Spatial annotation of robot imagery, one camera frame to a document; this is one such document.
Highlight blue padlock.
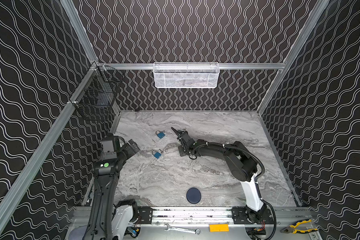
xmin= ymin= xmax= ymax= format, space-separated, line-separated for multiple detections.
xmin=156 ymin=131 xmax=166 ymax=139
xmin=152 ymin=151 xmax=162 ymax=159

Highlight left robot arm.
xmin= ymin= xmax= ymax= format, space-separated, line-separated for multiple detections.
xmin=83 ymin=133 xmax=140 ymax=240

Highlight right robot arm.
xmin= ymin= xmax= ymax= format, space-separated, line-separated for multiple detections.
xmin=171 ymin=127 xmax=268 ymax=223

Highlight dark round disc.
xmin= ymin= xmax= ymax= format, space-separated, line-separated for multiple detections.
xmin=186 ymin=188 xmax=202 ymax=205

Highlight yellow label block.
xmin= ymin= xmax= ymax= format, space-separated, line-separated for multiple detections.
xmin=209 ymin=224 xmax=230 ymax=233

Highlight steel wrench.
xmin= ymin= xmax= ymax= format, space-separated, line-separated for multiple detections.
xmin=165 ymin=224 xmax=201 ymax=235

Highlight grey cloth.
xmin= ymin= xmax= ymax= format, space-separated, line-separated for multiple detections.
xmin=68 ymin=226 xmax=87 ymax=240

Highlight black wire basket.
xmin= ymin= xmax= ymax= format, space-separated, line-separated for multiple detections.
xmin=73 ymin=66 xmax=126 ymax=122

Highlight white wire basket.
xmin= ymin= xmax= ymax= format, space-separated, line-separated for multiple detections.
xmin=153 ymin=62 xmax=220 ymax=89

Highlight yellow handled pliers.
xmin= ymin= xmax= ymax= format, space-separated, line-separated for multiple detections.
xmin=281 ymin=219 xmax=318 ymax=234

